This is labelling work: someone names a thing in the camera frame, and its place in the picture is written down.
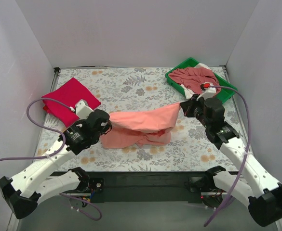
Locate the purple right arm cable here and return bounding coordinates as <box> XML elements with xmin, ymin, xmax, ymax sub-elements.
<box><xmin>203</xmin><ymin>84</ymin><xmax>251</xmax><ymax>228</ymax></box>

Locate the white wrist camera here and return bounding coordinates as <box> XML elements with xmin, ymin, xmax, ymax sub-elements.
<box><xmin>197</xmin><ymin>82</ymin><xmax>216</xmax><ymax>101</ymax></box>
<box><xmin>75</xmin><ymin>100</ymin><xmax>94</xmax><ymax>119</ymax></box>

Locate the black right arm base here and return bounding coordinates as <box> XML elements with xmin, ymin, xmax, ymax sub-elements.
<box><xmin>185</xmin><ymin>166</ymin><xmax>226</xmax><ymax>208</ymax></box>

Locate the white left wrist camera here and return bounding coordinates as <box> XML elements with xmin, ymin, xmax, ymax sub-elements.
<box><xmin>75</xmin><ymin>100</ymin><xmax>94</xmax><ymax>119</ymax></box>

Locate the floral patterned table mat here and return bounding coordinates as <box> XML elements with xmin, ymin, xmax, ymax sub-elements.
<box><xmin>54</xmin><ymin>67</ymin><xmax>236</xmax><ymax>172</ymax></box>

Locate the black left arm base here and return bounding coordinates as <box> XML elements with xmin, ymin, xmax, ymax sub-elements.
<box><xmin>69</xmin><ymin>167</ymin><xmax>105</xmax><ymax>202</ymax></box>

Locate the aluminium front frame rail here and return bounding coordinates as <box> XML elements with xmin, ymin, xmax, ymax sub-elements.
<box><xmin>6</xmin><ymin>168</ymin><xmax>282</xmax><ymax>231</ymax></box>

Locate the white garment in tray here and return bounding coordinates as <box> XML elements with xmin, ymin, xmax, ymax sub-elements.
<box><xmin>179</xmin><ymin>63</ymin><xmax>228</xmax><ymax>100</ymax></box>

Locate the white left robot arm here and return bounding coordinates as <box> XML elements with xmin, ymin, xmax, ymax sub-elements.
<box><xmin>0</xmin><ymin>109</ymin><xmax>112</xmax><ymax>219</ymax></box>

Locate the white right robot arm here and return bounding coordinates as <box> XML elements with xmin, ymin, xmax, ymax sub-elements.
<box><xmin>180</xmin><ymin>94</ymin><xmax>282</xmax><ymax>227</ymax></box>

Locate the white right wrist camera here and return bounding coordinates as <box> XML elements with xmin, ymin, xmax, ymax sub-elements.
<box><xmin>197</xmin><ymin>82</ymin><xmax>216</xmax><ymax>101</ymax></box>

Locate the salmon pink t-shirt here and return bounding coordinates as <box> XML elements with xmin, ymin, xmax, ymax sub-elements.
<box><xmin>100</xmin><ymin>103</ymin><xmax>181</xmax><ymax>149</ymax></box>

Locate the dusty rose t-shirt in tray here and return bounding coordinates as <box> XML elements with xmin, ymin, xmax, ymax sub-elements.
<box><xmin>169</xmin><ymin>66</ymin><xmax>221</xmax><ymax>95</ymax></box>

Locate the folded crimson red t-shirt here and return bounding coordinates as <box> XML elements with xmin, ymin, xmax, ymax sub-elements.
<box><xmin>43</xmin><ymin>77</ymin><xmax>101</xmax><ymax>128</ymax></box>

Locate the green plastic tray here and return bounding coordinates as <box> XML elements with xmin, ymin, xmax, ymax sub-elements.
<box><xmin>165</xmin><ymin>58</ymin><xmax>236</xmax><ymax>103</ymax></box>

